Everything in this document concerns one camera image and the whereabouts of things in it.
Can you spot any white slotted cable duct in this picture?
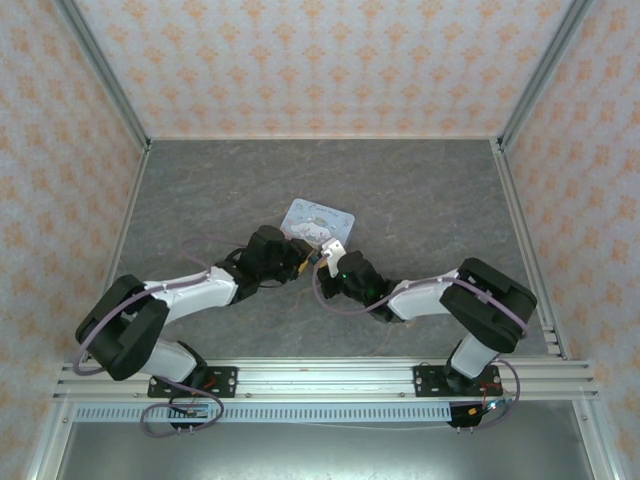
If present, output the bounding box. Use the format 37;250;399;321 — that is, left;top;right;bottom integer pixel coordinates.
74;403;454;424

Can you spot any cartoon print pastel card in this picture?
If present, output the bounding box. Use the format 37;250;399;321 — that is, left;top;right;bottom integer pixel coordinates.
279;198;357;251

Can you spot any black mounting plate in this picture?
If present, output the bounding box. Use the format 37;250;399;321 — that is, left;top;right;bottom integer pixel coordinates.
147;366;239;399
412;364;501;399

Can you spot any aluminium frame post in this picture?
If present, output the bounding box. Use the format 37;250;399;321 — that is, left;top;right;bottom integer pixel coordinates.
495;0;597;152
51;0;152;152

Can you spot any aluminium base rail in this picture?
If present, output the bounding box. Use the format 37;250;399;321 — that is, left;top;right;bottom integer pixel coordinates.
52;357;599;401

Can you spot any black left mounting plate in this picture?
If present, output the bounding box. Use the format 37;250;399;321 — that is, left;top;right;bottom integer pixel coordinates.
147;366;239;399

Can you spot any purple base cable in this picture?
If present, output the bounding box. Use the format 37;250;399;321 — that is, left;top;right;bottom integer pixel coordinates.
139;383;225;438
457;358;525;434

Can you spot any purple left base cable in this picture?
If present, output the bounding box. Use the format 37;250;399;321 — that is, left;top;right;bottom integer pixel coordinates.
139;383;225;438

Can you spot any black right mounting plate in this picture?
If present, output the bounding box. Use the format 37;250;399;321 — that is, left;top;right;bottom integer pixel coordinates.
412;364;501;399

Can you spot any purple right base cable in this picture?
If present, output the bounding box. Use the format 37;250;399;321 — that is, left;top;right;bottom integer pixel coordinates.
457;358;525;434

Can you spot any aluminium table side rail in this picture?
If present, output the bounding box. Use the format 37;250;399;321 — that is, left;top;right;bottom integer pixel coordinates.
492;139;631;480
22;142;151;480

